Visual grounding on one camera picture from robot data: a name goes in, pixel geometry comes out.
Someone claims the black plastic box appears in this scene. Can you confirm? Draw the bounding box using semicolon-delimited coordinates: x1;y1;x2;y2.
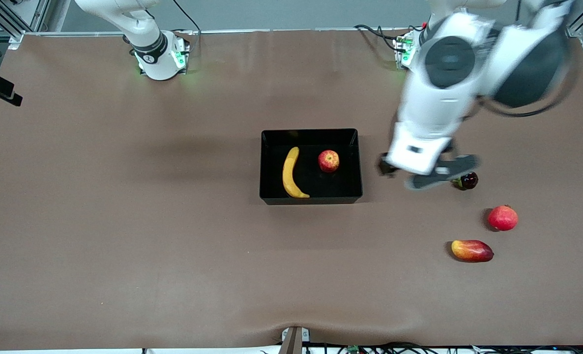
260;129;363;206

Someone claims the red yellow apple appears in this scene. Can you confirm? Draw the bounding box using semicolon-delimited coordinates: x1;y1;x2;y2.
318;149;341;174

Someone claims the yellow banana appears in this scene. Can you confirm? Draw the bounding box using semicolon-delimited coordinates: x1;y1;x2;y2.
282;147;311;199

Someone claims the dark purple mangosteen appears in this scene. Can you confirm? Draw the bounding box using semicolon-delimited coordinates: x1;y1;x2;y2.
451;171;479;191

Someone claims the red pomegranate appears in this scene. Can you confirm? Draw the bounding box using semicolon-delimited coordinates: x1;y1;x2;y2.
487;205;519;232

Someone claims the red yellow mango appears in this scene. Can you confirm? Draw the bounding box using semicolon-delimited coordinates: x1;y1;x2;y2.
451;239;495;264

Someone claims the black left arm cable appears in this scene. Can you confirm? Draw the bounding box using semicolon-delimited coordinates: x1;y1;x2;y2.
477;64;581;118

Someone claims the black left base cable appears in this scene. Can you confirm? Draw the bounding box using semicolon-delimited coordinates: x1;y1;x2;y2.
353;24;410;52

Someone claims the black base cable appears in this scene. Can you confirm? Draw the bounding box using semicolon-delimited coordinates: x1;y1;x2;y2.
353;24;410;52
169;0;202;50

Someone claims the metal table clamp bracket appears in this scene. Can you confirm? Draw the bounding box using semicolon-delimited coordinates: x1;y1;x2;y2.
281;326;312;354

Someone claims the black right base cable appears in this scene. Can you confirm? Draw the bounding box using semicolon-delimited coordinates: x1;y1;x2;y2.
169;0;202;50

